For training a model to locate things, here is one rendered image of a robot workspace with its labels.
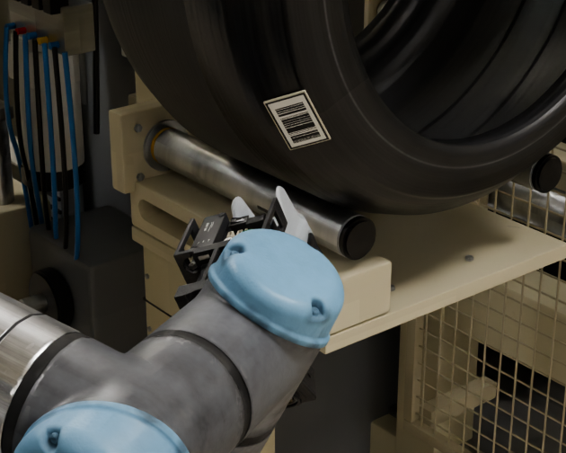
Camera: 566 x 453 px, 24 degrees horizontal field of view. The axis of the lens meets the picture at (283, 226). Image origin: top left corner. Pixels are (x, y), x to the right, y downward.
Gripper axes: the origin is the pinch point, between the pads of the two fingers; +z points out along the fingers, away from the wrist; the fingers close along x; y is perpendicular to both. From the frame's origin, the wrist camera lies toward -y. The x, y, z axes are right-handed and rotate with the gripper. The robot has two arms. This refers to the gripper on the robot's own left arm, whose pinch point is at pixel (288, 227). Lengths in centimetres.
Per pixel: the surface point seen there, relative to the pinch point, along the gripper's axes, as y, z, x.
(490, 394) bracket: -80, 81, 11
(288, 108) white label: 5.1, 12.4, 0.4
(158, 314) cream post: -34, 50, 42
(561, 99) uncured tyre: -11.5, 35.8, -19.4
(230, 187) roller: -9.0, 29.9, 16.0
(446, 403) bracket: -75, 74, 16
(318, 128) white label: 2.2, 13.2, -1.2
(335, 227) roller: -11.1, 19.3, 3.0
